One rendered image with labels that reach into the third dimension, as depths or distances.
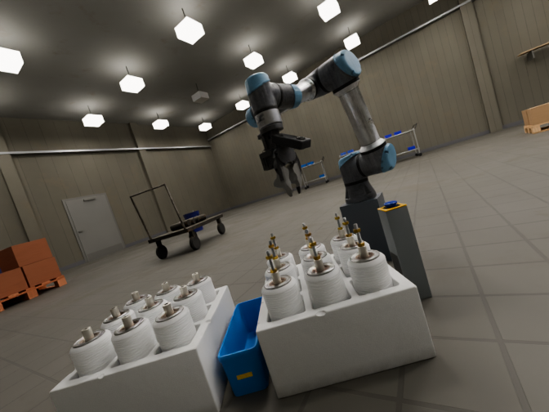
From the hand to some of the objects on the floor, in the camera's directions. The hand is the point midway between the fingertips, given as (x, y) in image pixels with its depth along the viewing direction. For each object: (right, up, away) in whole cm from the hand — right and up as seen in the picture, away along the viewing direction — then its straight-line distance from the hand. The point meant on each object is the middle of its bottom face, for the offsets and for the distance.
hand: (296, 190), depth 75 cm
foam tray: (-38, -60, +7) cm, 72 cm away
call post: (+42, -35, +10) cm, 55 cm away
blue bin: (-12, -52, +5) cm, 54 cm away
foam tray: (+14, -44, +4) cm, 46 cm away
